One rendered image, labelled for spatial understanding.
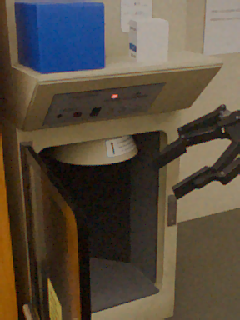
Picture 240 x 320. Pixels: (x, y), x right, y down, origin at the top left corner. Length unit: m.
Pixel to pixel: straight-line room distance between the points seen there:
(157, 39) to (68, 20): 0.16
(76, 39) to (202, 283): 0.75
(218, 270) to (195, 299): 0.15
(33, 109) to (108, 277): 0.51
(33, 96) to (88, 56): 0.10
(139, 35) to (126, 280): 0.56
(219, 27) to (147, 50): 0.74
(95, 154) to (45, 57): 0.27
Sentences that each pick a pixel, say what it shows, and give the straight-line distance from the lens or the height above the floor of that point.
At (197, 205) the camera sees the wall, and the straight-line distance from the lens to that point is 1.71.
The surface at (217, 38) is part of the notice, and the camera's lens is 1.59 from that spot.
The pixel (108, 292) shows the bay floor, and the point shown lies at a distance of 1.16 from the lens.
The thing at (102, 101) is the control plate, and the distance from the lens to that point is 0.86.
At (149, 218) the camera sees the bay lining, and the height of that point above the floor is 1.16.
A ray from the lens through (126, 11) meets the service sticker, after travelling 0.94.
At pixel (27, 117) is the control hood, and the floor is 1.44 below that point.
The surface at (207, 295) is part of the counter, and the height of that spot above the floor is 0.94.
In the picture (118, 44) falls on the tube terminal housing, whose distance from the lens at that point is 0.94.
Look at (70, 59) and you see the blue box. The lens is 0.79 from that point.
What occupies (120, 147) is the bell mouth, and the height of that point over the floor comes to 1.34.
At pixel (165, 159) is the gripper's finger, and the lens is 0.96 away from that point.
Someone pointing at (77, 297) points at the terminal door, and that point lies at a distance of 0.67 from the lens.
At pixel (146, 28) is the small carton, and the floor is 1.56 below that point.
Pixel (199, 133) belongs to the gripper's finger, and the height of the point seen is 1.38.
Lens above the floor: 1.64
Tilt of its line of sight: 24 degrees down
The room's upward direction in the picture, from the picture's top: straight up
